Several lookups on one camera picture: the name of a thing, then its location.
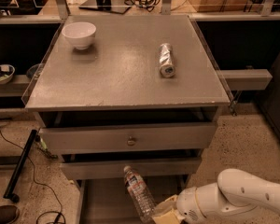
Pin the grey side shelf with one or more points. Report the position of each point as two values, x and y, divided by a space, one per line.
246 80

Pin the white ceramic bowl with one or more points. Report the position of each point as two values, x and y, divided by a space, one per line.
80 35

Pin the bowl with items on shelf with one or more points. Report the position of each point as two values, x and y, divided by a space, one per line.
6 73

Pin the grey bottom drawer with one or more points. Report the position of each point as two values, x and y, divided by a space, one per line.
107 201

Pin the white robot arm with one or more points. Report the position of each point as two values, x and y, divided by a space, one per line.
235 195

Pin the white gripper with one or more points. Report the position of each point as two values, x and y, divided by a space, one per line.
187 205

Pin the silver crushed can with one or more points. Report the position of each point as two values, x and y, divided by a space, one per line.
167 67

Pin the grey drawer cabinet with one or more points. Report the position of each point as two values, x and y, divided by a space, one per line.
116 82

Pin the grey top drawer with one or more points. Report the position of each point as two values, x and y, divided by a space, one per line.
128 138

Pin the black monitor stand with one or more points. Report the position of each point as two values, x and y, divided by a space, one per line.
110 6

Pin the black bar on floor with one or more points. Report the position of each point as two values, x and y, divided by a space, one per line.
9 193

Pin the grey drawer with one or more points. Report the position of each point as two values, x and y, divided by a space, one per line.
128 138
114 169
107 201

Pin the clear plastic water bottle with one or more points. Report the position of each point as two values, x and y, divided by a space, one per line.
140 194

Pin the grey middle drawer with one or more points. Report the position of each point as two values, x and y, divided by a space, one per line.
114 169

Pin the brown shoe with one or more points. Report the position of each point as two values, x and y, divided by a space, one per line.
9 214

